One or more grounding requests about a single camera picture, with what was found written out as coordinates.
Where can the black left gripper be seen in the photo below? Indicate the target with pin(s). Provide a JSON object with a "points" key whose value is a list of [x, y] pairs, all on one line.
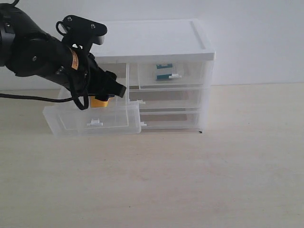
{"points": [[82, 73]]}

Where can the yellow cheese wedge block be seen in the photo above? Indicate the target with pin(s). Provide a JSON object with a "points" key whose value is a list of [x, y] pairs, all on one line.
{"points": [[95, 103]]}

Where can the clear drawer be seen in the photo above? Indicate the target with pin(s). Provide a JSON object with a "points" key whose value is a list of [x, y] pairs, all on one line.
{"points": [[120, 116], [172, 120], [142, 76], [172, 99]]}

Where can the white capped small bottle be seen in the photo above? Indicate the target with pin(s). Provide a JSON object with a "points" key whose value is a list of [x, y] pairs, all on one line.
{"points": [[167, 71]]}

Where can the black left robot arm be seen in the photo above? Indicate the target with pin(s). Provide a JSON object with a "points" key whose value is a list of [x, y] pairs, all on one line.
{"points": [[27, 50]]}

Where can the clear bottom drawer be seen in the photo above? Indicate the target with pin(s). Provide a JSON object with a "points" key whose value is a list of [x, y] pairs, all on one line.
{"points": [[172, 120]]}

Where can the white plastic drawer cabinet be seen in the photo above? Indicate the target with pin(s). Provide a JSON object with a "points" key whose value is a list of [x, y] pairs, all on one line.
{"points": [[159, 41]]}

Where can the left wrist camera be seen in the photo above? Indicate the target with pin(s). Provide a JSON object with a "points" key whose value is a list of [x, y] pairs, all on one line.
{"points": [[81, 31]]}

